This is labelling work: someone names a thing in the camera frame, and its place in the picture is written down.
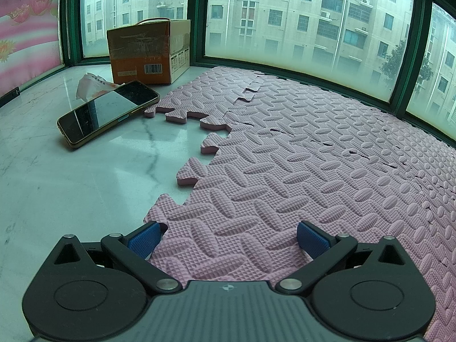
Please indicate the green window frame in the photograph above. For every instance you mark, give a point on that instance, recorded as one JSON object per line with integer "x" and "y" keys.
{"x": 197, "y": 17}

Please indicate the black smartphone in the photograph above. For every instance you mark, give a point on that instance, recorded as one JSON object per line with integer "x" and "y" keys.
{"x": 107, "y": 110}

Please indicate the pink floral curtain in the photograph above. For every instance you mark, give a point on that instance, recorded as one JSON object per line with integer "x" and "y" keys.
{"x": 28, "y": 25}

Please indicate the pink foam mat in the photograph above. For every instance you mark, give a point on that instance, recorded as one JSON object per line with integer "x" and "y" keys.
{"x": 302, "y": 149}

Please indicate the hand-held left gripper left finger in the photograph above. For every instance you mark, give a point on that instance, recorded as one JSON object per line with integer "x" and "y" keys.
{"x": 144, "y": 238}

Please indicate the white tissue packet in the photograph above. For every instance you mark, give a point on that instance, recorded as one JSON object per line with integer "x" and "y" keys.
{"x": 91, "y": 85}

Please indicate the cardboard box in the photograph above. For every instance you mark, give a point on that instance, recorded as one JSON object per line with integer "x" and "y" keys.
{"x": 142, "y": 53}

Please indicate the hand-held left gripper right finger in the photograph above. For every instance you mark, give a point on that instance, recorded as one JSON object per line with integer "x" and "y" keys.
{"x": 311, "y": 237}

